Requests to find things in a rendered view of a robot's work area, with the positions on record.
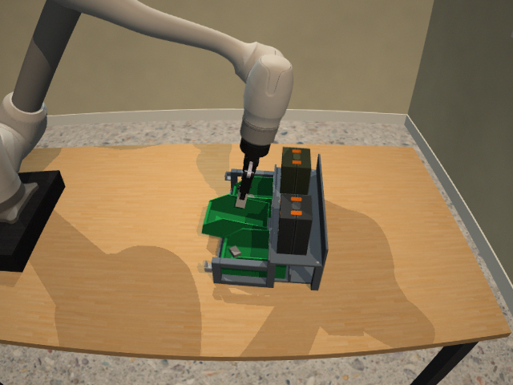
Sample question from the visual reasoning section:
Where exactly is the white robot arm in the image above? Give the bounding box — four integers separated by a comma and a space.
0, 0, 293, 224

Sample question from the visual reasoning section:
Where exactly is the grey metal shelf rack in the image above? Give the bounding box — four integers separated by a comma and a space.
204, 154, 329, 290

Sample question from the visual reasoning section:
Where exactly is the green bin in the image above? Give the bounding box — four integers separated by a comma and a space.
203, 194, 269, 238
232, 176, 273, 217
221, 229, 286, 279

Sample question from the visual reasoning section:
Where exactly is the black case with orange latches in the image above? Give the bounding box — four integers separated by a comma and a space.
277, 193, 313, 255

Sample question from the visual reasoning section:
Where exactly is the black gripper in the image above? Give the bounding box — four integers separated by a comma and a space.
236, 137, 271, 208

